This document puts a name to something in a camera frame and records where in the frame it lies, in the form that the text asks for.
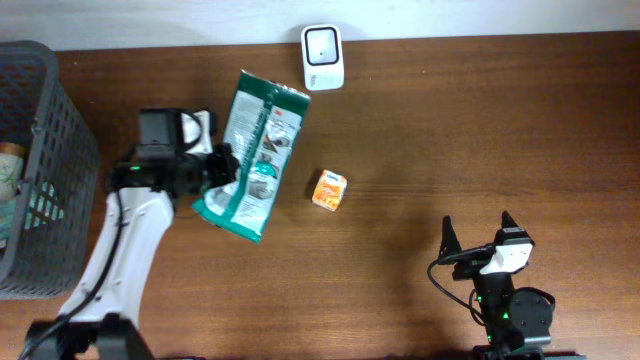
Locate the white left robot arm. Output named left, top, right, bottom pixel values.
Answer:
left=20, top=143, right=240, bottom=359

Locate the light green wipes packet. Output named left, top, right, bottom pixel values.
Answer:
left=24, top=182, right=65, bottom=230

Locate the dark grey plastic basket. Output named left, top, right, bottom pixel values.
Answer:
left=1, top=41, right=101, bottom=300

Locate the white barcode scanner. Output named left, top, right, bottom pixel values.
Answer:
left=300, top=24, right=345, bottom=91

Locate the orange tissue pack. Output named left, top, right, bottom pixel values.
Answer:
left=311, top=170, right=348, bottom=211

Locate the green 3M gloves package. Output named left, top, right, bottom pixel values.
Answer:
left=191, top=71, right=311, bottom=243

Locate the white bamboo print tube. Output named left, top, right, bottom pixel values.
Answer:
left=1, top=142, right=25, bottom=203

